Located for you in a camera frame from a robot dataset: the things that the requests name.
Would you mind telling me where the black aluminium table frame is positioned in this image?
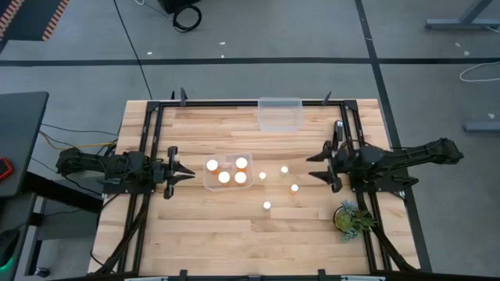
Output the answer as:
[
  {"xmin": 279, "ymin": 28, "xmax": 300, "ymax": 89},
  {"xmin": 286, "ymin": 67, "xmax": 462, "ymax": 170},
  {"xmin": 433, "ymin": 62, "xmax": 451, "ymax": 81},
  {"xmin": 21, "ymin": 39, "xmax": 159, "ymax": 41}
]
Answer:
[{"xmin": 93, "ymin": 98, "xmax": 423, "ymax": 281}]

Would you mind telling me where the black mat with orange stripes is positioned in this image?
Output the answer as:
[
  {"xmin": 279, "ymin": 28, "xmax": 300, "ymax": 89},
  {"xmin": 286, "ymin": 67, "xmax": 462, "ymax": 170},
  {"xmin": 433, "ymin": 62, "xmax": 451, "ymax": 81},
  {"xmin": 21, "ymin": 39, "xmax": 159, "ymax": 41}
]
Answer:
[{"xmin": 0, "ymin": 0, "xmax": 71, "ymax": 42}]

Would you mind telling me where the coiled black cable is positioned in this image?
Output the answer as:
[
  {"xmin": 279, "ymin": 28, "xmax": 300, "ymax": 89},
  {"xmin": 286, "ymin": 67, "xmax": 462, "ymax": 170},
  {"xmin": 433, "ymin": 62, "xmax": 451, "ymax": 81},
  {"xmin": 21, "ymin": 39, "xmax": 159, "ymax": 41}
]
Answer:
[{"xmin": 172, "ymin": 4, "xmax": 203, "ymax": 34}]

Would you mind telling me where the long black floor cable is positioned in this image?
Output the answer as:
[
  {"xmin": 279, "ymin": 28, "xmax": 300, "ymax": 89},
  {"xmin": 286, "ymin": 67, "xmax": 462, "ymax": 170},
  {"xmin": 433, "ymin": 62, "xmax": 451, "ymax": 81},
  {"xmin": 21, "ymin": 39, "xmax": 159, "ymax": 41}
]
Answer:
[{"xmin": 112, "ymin": 0, "xmax": 154, "ymax": 101}]

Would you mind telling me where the black desk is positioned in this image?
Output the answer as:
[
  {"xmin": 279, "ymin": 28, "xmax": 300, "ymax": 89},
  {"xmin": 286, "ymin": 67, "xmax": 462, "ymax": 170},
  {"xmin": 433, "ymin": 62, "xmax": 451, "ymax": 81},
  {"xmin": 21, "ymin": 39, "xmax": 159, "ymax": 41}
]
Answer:
[{"xmin": 0, "ymin": 91, "xmax": 50, "ymax": 198}]

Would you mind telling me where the white floor cable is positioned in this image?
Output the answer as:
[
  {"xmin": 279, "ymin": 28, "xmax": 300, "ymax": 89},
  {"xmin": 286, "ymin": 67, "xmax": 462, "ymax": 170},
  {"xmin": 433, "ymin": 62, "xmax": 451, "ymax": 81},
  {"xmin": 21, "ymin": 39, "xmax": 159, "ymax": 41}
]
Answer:
[{"xmin": 459, "ymin": 60, "xmax": 500, "ymax": 84}]

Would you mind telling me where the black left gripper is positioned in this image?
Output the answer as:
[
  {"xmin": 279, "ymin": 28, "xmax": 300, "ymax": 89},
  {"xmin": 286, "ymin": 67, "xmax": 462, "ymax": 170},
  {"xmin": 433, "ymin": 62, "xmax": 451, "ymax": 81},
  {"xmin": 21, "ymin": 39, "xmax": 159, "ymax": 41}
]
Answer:
[{"xmin": 152, "ymin": 147, "xmax": 196, "ymax": 201}]

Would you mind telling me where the grey table foot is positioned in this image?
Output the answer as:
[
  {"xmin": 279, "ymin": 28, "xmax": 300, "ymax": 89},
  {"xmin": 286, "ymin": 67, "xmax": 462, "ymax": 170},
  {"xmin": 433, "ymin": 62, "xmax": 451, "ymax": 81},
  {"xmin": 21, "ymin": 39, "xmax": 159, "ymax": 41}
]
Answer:
[
  {"xmin": 425, "ymin": 0, "xmax": 500, "ymax": 32},
  {"xmin": 463, "ymin": 121, "xmax": 500, "ymax": 133}
]

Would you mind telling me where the yellow cable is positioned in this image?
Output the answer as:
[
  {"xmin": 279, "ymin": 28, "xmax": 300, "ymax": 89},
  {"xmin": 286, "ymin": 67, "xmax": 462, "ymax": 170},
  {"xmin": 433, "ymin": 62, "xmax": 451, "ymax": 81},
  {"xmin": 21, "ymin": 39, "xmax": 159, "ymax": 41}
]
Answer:
[{"xmin": 37, "ymin": 130, "xmax": 119, "ymax": 151}]

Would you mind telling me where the clear plastic bin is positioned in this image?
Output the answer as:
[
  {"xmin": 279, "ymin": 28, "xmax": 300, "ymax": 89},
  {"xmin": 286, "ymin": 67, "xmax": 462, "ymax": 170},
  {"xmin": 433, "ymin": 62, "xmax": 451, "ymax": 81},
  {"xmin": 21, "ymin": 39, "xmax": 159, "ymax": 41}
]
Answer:
[
  {"xmin": 202, "ymin": 151, "xmax": 255, "ymax": 193},
  {"xmin": 257, "ymin": 97, "xmax": 304, "ymax": 133}
]

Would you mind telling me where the potted succulent plant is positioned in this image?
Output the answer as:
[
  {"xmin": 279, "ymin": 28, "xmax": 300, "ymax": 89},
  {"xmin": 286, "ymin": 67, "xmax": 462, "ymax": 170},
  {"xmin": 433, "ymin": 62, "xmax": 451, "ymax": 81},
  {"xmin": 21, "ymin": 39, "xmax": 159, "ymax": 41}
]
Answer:
[{"xmin": 332, "ymin": 199, "xmax": 378, "ymax": 244}]

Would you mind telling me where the black box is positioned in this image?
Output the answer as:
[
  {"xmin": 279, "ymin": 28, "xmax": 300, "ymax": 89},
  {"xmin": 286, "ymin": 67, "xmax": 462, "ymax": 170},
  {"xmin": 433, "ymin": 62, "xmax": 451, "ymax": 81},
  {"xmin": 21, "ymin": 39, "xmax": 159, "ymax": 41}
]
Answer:
[{"xmin": 157, "ymin": 0, "xmax": 202, "ymax": 15}]

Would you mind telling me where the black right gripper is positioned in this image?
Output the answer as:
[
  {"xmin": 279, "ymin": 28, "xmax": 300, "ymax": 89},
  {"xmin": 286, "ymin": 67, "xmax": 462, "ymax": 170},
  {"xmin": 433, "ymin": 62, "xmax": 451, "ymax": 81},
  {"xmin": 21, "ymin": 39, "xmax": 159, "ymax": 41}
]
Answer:
[{"xmin": 305, "ymin": 140, "xmax": 366, "ymax": 194}]

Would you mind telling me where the black device with glowing light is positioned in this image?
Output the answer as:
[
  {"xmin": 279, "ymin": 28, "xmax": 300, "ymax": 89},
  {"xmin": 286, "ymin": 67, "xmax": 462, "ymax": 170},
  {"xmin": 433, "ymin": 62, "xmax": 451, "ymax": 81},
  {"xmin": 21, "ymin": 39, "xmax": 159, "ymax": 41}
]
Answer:
[{"xmin": 0, "ymin": 227, "xmax": 22, "ymax": 272}]

